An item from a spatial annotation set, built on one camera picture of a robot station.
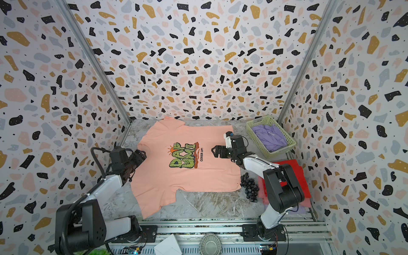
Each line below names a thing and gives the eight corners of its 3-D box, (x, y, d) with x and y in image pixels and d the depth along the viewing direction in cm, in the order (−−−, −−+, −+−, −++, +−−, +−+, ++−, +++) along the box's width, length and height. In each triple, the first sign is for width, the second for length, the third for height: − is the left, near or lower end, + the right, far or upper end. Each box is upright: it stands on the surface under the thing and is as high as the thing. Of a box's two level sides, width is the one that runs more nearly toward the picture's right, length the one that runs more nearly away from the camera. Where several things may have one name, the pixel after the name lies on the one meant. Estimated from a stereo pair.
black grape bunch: (250, 204, 84) (252, 201, 81) (237, 179, 94) (238, 175, 90) (261, 199, 86) (263, 196, 82) (247, 175, 95) (249, 171, 91)
